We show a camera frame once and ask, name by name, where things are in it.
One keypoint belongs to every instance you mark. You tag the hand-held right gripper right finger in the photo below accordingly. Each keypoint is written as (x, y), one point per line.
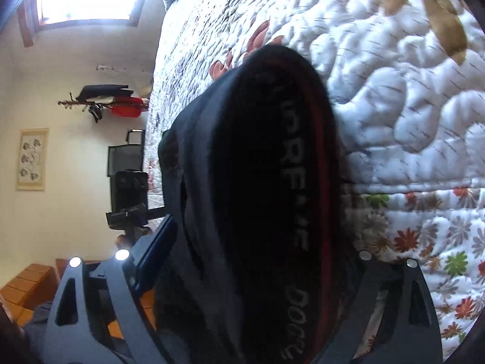
(369, 276)

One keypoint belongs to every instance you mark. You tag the black pants with red stripe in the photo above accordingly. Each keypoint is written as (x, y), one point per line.
(246, 197)

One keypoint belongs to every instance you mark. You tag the person's dark clothing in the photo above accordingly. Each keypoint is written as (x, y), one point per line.
(22, 337)

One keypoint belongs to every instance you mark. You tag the wooden window frame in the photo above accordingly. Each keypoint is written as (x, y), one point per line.
(28, 19)

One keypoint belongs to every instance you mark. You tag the framed botanical wall picture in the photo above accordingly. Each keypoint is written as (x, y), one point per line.
(32, 159)

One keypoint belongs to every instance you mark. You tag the black hanging garment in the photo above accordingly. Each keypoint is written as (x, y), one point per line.
(104, 93)

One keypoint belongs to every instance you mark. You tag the wooden wall coat rack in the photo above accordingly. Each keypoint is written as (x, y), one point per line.
(70, 102)

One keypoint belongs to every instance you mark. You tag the black office chair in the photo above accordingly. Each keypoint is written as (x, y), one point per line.
(125, 153)

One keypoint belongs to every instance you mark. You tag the red hanging garment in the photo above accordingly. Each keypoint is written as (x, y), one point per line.
(127, 108)

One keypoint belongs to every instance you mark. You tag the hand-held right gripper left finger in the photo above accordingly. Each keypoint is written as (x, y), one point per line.
(151, 258)

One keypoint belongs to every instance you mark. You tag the white floral quilt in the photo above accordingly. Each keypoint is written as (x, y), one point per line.
(398, 83)

